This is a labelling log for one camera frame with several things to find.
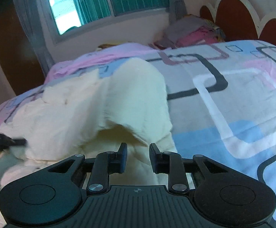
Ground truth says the cream quilted puffer jacket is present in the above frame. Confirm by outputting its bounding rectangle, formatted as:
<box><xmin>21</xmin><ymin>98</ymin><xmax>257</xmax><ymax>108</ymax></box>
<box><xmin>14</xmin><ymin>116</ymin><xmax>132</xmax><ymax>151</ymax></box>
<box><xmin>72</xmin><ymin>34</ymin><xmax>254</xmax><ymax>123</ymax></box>
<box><xmin>0</xmin><ymin>58</ymin><xmax>179</xmax><ymax>228</ymax></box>

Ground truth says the pile of folded clothes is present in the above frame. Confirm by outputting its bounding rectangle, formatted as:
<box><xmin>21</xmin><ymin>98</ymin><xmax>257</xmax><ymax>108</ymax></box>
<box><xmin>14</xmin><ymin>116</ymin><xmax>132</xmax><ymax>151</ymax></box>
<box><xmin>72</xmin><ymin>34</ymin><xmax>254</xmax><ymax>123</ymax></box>
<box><xmin>152</xmin><ymin>15</ymin><xmax>226</xmax><ymax>50</ymax></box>

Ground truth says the brown wooden door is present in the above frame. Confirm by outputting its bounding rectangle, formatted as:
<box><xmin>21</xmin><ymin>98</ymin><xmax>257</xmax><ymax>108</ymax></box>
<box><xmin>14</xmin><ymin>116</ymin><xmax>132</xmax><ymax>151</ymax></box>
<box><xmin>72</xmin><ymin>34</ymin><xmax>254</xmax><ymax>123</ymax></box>
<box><xmin>0</xmin><ymin>0</ymin><xmax>45</xmax><ymax>95</ymax></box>

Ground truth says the patterned pastel bed sheet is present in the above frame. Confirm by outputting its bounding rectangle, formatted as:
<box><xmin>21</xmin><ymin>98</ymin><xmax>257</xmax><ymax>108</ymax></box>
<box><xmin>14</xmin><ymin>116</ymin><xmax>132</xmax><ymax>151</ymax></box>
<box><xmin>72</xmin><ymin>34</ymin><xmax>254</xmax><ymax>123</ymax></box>
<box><xmin>0</xmin><ymin>39</ymin><xmax>276</xmax><ymax>223</ymax></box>

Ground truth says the pink blanket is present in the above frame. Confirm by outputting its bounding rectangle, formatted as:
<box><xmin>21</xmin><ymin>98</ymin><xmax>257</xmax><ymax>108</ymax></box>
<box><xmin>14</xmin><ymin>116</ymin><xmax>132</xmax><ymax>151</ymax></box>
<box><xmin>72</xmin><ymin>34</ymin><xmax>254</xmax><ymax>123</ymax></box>
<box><xmin>44</xmin><ymin>42</ymin><xmax>160</xmax><ymax>84</ymax></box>

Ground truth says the grey left curtain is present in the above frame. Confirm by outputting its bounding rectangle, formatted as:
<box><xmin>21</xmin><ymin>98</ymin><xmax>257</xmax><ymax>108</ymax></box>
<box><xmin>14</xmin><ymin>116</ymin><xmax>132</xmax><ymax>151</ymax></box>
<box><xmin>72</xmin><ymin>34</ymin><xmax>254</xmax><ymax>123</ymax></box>
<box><xmin>13</xmin><ymin>0</ymin><xmax>54</xmax><ymax>76</ymax></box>

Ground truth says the window with green curtain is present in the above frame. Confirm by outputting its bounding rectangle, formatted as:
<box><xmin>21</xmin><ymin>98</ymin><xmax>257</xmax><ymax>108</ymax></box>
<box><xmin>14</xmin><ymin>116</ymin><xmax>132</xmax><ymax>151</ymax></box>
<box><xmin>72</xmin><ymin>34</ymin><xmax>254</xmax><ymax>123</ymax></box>
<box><xmin>40</xmin><ymin>0</ymin><xmax>169</xmax><ymax>43</ymax></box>

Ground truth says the red white scalloped headboard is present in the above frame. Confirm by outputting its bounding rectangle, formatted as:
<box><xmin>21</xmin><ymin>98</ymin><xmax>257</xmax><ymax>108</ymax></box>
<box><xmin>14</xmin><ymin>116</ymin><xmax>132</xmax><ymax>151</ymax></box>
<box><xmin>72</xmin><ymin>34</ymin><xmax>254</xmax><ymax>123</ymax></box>
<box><xmin>199</xmin><ymin>0</ymin><xmax>276</xmax><ymax>46</ymax></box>

